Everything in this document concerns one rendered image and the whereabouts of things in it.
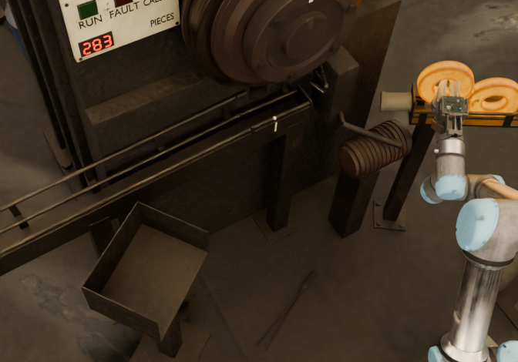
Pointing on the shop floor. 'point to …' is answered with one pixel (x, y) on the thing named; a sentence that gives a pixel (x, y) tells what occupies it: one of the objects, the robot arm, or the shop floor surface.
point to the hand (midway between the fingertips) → (447, 79)
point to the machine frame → (177, 101)
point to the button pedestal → (509, 306)
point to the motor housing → (364, 173)
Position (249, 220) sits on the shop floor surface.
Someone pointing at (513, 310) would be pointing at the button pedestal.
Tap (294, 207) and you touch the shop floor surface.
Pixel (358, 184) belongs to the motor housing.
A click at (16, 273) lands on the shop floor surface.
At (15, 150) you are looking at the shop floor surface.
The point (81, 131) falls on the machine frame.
